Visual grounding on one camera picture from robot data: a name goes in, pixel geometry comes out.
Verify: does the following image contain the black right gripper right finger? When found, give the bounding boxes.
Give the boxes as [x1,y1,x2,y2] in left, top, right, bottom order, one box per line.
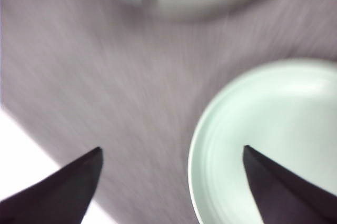
[243,145,337,224]

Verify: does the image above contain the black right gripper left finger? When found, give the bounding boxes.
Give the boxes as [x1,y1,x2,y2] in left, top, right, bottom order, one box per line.
[0,147,103,224]

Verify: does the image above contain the green plate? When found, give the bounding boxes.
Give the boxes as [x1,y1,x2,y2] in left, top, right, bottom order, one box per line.
[188,58,337,224]

